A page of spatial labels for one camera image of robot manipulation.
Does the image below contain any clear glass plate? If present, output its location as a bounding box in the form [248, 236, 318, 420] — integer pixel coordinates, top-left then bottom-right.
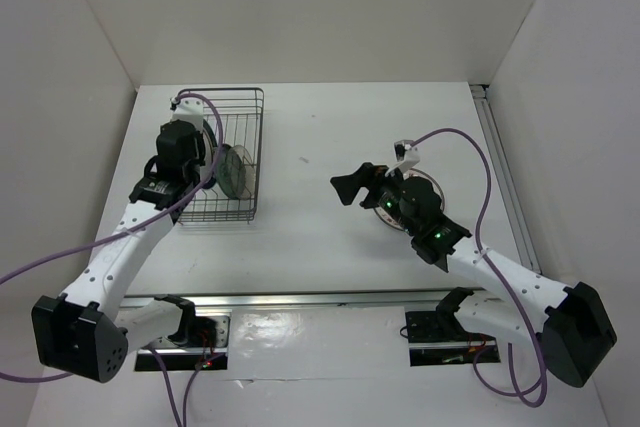
[234, 145, 257, 200]

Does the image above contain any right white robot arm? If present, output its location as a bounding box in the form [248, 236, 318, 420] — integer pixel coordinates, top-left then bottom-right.
[330, 162, 617, 388]

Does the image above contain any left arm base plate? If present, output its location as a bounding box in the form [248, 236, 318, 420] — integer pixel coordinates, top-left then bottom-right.
[152, 314, 231, 372]

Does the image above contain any grey wire dish rack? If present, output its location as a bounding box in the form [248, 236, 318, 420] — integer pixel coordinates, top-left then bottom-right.
[172, 87, 264, 225]

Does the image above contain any orange sunburst plate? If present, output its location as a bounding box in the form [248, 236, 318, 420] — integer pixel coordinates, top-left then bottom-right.
[374, 168, 446, 232]

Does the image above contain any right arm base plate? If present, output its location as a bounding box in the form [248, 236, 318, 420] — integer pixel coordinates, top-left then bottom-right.
[399, 311, 500, 367]

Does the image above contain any green red rimmed plate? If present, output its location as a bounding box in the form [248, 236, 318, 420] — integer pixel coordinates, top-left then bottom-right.
[201, 120, 218, 190]

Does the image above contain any aluminium frame rail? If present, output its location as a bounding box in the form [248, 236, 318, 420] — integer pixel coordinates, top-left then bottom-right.
[129, 82, 538, 296]

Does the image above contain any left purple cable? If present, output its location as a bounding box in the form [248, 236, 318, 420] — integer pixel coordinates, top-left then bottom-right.
[0, 90, 226, 427]

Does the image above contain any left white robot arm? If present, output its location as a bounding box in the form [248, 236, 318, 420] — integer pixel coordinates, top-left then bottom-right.
[31, 92, 221, 383]

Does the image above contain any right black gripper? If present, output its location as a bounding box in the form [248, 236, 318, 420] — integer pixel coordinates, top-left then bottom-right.
[331, 161, 419, 236]

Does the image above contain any blue patterned plate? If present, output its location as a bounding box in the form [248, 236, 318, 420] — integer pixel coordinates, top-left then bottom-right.
[215, 144, 244, 200]

